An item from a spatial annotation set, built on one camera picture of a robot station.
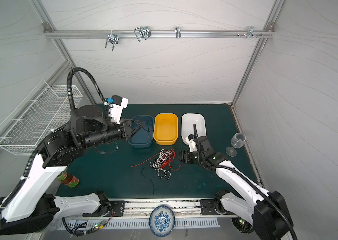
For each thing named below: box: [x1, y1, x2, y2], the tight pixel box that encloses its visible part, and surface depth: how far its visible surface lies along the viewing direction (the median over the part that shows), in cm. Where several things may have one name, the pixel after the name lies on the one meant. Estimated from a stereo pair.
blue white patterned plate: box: [149, 205, 176, 237], surface depth 70 cm
